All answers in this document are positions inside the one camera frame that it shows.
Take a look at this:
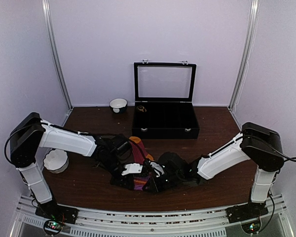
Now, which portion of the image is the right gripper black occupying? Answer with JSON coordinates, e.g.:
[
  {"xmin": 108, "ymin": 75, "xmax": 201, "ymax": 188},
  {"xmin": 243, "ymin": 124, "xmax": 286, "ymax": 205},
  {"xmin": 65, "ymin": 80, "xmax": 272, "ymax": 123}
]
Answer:
[{"xmin": 143, "ymin": 172, "xmax": 183, "ymax": 196}]

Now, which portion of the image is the purple orange striped sock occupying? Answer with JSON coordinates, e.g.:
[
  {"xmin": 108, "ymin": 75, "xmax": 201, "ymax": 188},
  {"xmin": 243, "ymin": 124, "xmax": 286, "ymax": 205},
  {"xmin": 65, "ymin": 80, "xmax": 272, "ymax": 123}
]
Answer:
[{"xmin": 133, "ymin": 175, "xmax": 151, "ymax": 192}]

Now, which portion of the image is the maroon orange-toed sock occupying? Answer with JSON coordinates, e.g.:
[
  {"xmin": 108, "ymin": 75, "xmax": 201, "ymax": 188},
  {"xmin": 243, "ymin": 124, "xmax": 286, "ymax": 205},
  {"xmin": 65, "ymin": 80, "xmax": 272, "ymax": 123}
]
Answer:
[{"xmin": 129, "ymin": 136, "xmax": 154, "ymax": 164}]

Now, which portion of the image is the black tan argyle sock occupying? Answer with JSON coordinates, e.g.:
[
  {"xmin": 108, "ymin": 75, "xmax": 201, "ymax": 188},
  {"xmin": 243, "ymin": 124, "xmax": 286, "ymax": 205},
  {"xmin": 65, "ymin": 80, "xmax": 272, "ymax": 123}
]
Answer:
[{"xmin": 135, "ymin": 105, "xmax": 147, "ymax": 113}]

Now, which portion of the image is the black display case glass lid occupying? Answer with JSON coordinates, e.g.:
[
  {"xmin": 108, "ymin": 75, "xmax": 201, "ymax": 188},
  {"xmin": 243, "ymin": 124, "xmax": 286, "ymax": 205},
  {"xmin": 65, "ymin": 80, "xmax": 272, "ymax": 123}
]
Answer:
[{"xmin": 132, "ymin": 61, "xmax": 200, "ymax": 139}]

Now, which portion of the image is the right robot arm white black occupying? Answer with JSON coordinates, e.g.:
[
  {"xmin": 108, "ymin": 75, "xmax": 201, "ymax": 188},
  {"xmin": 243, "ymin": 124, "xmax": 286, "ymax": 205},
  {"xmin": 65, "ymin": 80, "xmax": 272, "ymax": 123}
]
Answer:
[{"xmin": 143, "ymin": 122, "xmax": 284, "ymax": 218}]

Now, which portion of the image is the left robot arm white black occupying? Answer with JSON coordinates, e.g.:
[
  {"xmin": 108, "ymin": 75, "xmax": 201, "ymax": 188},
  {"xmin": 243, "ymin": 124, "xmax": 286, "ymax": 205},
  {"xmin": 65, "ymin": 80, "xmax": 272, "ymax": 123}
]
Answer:
[{"xmin": 3, "ymin": 112, "xmax": 136, "ymax": 219}]

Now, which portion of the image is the white fluted dish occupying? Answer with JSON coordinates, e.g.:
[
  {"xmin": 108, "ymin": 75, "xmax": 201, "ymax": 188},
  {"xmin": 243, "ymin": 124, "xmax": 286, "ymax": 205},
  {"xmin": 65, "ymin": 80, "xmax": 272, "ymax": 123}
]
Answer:
[{"xmin": 43, "ymin": 149, "xmax": 69, "ymax": 174}]

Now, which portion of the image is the small white bowl dark rim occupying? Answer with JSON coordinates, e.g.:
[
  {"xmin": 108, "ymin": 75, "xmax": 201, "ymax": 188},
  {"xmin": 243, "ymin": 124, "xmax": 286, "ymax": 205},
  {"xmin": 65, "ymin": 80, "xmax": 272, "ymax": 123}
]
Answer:
[{"xmin": 109, "ymin": 98, "xmax": 128, "ymax": 114}]

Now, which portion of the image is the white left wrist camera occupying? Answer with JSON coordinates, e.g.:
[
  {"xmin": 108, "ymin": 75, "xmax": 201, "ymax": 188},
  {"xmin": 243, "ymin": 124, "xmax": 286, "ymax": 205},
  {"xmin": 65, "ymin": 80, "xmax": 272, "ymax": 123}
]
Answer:
[{"xmin": 121, "ymin": 163, "xmax": 143, "ymax": 176}]

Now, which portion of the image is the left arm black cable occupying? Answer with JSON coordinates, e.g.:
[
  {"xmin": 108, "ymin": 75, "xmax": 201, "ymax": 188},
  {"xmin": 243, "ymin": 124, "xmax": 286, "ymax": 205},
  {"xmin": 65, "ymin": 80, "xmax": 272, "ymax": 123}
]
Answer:
[{"xmin": 96, "ymin": 134, "xmax": 151, "ymax": 168}]

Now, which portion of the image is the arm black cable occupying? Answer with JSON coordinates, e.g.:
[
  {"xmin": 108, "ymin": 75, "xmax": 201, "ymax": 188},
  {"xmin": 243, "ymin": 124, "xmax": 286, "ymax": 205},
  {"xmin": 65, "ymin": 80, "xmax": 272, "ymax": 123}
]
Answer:
[
  {"xmin": 241, "ymin": 133, "xmax": 296, "ymax": 163},
  {"xmin": 96, "ymin": 134, "xmax": 151, "ymax": 168}
]

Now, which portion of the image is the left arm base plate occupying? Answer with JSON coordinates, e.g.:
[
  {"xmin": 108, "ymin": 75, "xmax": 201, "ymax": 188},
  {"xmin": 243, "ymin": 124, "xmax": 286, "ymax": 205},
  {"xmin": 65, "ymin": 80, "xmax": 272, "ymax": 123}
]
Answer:
[{"xmin": 35, "ymin": 200, "xmax": 78, "ymax": 224}]

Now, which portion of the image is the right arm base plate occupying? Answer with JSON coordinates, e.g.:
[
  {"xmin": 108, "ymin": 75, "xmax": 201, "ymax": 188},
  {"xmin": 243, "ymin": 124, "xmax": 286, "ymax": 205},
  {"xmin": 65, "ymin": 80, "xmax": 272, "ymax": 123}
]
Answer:
[{"xmin": 225, "ymin": 199, "xmax": 268, "ymax": 223}]

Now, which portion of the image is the aluminium front rail frame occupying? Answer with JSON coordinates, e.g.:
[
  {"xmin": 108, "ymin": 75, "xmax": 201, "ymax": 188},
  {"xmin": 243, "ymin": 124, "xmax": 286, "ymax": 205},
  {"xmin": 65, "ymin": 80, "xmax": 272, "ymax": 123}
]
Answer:
[{"xmin": 8, "ymin": 194, "xmax": 296, "ymax": 237}]

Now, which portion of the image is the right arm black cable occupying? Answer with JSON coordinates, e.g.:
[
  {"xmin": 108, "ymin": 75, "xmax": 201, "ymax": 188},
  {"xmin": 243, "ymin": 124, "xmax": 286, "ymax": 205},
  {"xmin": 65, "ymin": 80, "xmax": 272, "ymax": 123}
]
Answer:
[{"xmin": 241, "ymin": 133, "xmax": 296, "ymax": 163}]

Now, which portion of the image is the left aluminium corner post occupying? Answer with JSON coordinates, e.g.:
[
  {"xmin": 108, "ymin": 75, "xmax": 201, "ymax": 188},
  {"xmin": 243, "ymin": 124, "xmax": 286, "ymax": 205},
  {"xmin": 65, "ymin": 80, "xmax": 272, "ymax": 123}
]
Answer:
[{"xmin": 41, "ymin": 0, "xmax": 73, "ymax": 111}]

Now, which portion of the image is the aluminium corner post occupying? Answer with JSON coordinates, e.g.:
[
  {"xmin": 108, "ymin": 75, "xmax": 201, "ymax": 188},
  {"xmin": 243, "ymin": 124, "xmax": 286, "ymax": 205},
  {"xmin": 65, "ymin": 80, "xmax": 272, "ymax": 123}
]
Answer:
[
  {"xmin": 228, "ymin": 0, "xmax": 259, "ymax": 112},
  {"xmin": 41, "ymin": 0, "xmax": 73, "ymax": 111}
]

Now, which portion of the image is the right aluminium corner post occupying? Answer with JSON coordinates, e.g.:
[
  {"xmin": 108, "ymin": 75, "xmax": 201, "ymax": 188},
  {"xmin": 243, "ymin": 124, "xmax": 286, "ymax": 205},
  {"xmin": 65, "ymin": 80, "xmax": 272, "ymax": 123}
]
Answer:
[{"xmin": 228, "ymin": 0, "xmax": 259, "ymax": 112}]

